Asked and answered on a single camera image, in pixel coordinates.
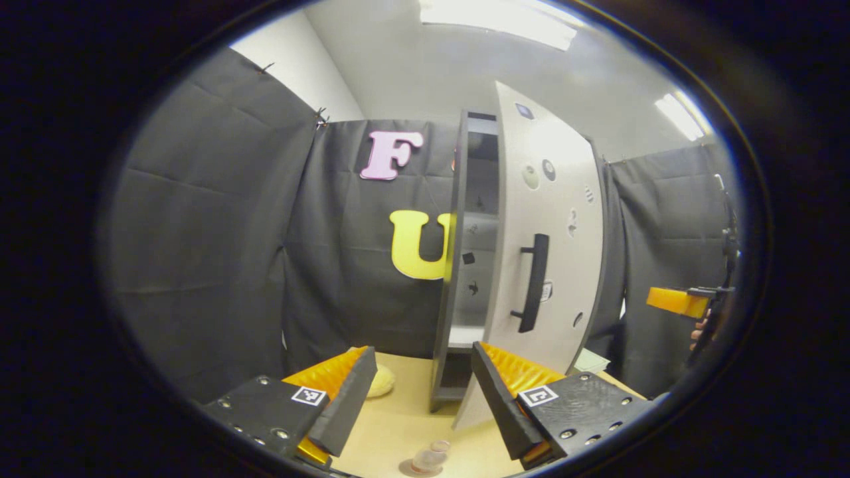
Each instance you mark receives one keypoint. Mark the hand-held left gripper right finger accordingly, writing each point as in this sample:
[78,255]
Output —
[505,408]

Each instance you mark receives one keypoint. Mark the ceiling light panel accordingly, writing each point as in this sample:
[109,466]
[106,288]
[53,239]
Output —
[498,23]
[682,116]

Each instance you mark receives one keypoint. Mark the grey cabinet door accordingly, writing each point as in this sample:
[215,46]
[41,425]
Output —
[571,279]

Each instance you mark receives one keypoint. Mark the yellow foam bun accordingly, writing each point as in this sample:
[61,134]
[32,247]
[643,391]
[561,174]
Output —
[384,384]

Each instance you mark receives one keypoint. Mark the white cabinet shelf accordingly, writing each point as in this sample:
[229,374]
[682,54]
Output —
[465,337]

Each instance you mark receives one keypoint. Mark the dark grey cabinet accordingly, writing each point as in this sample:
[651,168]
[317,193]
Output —
[451,299]

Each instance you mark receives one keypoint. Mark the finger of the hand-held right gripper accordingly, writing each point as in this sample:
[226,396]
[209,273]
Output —
[674,302]

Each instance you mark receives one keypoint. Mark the black backdrop cloth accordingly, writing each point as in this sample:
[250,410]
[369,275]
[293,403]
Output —
[199,232]

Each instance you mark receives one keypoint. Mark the clear plastic bottle red label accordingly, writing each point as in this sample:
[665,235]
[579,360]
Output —
[430,458]

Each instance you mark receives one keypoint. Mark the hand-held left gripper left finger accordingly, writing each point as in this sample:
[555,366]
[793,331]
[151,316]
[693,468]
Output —
[348,401]

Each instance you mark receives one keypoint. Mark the round brown coaster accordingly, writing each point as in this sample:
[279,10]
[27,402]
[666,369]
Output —
[406,470]

